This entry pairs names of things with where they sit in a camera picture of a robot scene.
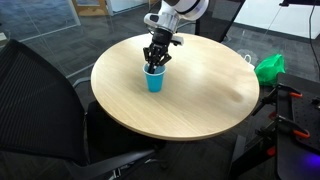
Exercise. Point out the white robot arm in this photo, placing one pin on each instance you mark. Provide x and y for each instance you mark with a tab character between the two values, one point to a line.
186	8

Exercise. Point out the blue plastic cup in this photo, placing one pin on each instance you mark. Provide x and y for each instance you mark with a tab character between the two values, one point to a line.
155	83

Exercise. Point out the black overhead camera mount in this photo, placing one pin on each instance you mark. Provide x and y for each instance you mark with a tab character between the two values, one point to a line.
300	2

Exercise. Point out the large black mesh office chair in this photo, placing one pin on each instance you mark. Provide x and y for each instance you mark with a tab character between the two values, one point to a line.
33	110

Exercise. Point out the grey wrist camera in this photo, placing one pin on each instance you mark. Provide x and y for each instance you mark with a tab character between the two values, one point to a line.
177	40

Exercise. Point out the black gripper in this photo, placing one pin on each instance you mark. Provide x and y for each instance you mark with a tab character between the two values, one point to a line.
162	38

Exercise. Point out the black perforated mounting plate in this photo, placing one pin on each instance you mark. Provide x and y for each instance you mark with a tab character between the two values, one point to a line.
308	116

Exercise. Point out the green plastic bag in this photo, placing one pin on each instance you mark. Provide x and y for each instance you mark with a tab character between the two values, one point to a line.
268	70

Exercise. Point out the black equipment cart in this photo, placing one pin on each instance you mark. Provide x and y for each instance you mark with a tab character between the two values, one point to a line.
293	163

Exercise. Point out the white plastic bag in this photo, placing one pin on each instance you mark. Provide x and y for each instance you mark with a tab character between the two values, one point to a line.
248	59

